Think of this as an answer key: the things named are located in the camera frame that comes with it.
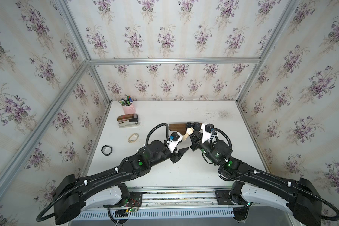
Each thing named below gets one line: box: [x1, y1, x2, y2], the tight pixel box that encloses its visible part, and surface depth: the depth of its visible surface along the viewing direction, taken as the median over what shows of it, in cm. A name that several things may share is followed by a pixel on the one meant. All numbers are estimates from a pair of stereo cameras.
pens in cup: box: [117, 95, 134, 107], surface depth 106 cm
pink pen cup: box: [122, 103, 137, 115], surface depth 107 cm
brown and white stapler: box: [116, 113, 140, 129], surface depth 106 cm
